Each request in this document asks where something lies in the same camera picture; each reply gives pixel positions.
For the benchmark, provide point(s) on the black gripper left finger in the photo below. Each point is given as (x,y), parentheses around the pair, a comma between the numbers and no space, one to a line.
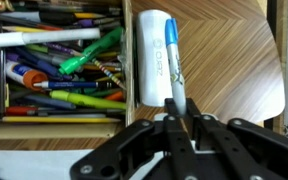
(177,143)

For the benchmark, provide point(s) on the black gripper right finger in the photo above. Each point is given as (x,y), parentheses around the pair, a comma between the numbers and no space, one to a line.
(224,146)

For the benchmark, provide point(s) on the white marker with blue cap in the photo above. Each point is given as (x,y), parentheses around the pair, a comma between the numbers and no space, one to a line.
(175,66)

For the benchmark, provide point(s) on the blue pen with silver tip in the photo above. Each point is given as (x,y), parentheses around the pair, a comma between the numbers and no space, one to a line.
(74,84)

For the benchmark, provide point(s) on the wooden pen box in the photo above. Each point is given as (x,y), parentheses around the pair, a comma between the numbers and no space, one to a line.
(50,131)

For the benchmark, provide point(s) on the dark blue pen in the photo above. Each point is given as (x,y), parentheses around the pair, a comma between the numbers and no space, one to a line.
(50,101)

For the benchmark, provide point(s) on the purple pen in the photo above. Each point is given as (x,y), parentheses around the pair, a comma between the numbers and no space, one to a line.
(87,22)

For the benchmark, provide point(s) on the yellow pen with red tip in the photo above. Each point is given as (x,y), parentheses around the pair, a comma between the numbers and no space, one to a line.
(27,28)

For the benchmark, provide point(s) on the orange marker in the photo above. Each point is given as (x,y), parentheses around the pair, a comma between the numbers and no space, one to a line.
(115,96)

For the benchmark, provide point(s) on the striped pencil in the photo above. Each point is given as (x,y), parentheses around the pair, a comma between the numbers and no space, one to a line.
(109,73)

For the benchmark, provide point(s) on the yellow green highlighter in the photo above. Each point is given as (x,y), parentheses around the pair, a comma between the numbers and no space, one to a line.
(87,100)

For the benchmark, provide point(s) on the yellow pencil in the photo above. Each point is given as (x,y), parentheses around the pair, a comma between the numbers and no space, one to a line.
(57,119)

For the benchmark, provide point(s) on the glue stick with orange cap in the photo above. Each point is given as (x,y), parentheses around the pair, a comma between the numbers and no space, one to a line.
(24,74)

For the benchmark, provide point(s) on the black marker with yellow band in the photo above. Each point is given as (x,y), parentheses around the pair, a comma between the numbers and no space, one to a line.
(60,17)

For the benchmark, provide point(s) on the thick white marker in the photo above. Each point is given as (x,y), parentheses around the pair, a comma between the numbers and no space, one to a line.
(34,36)

